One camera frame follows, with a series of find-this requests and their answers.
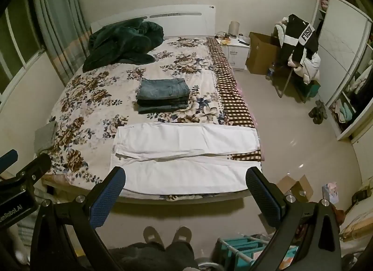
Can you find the white pants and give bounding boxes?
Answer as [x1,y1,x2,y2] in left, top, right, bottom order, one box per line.
[110,123,262,195]

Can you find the open small cardboard box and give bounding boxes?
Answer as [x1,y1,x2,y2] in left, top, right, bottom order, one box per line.
[276,175,314,202]

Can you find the grey folded cloth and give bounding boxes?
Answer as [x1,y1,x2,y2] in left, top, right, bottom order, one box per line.
[34,121,57,155]

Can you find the left beige slipper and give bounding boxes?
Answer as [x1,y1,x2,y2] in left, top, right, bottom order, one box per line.
[143,226,164,246]

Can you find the beige slipper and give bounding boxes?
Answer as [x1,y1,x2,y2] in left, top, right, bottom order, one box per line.
[172,226,192,243]
[143,226,164,246]

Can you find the teal drying rack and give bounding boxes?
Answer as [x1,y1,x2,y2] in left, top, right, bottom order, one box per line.
[214,234,271,270]

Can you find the floral bed blanket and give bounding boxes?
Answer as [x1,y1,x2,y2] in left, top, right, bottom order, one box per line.
[45,38,233,188]

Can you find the right beige slipper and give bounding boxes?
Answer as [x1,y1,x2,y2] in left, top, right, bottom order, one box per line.
[172,226,192,243]

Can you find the dark shoes on floor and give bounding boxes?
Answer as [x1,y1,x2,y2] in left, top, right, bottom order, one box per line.
[308,100,328,125]

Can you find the brown checkered sheet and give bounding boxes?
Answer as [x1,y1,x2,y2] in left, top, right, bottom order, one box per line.
[207,38,259,135]

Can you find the folded blue jeans stack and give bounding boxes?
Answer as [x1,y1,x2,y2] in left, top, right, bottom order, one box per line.
[136,78,190,114]

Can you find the green curtain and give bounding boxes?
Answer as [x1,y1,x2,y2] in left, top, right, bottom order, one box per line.
[34,0,91,84]

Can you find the dark green blanket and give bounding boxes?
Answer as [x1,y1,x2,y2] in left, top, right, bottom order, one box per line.
[82,18,164,72]

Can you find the large cardboard box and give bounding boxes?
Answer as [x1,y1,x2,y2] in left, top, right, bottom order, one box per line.
[246,32,281,75]

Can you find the black white jacket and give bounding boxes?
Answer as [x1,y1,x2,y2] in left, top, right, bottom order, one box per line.
[280,14,319,65]

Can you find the white nightstand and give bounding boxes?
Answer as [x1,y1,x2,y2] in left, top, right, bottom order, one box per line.
[215,32,250,71]

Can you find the white wardrobe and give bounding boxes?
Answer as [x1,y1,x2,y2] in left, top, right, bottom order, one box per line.
[312,0,372,140]

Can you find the beige lamp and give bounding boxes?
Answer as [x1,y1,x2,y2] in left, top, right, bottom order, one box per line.
[228,21,240,37]

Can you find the white bed frame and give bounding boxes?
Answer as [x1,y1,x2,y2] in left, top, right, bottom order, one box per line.
[42,175,252,205]

